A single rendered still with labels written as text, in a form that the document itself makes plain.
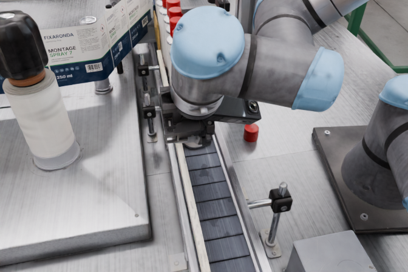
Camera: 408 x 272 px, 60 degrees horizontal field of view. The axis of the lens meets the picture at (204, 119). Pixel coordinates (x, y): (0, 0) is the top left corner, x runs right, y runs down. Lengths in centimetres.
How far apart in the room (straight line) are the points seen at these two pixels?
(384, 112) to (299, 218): 25
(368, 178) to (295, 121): 26
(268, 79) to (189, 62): 9
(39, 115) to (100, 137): 17
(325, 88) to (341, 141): 45
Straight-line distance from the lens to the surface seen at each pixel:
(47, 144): 71
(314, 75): 40
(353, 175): 74
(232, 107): 55
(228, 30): 37
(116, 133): 80
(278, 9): 49
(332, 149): 83
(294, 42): 42
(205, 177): 69
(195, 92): 41
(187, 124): 55
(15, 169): 79
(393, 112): 64
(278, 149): 83
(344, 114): 97
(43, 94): 65
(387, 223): 74
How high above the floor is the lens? 140
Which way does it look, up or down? 40 degrees down
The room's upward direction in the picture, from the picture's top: straight up
